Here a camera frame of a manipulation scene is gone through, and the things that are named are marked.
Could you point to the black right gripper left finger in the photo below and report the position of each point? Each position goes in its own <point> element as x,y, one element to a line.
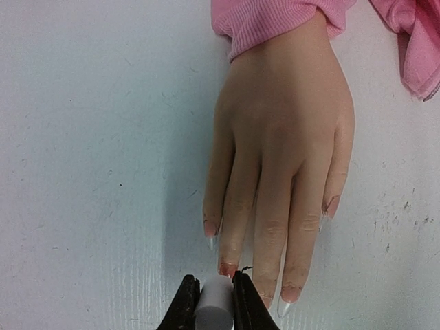
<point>181,312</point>

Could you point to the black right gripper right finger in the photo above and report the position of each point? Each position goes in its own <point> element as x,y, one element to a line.
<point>250,312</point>

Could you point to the pink zip hoodie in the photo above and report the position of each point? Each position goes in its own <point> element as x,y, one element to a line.
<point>250,23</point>

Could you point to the white nail polish cap brush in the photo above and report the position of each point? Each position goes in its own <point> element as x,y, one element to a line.
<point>215,310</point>

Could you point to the mannequin hand with long nails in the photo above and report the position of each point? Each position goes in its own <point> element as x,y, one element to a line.
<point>283,136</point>

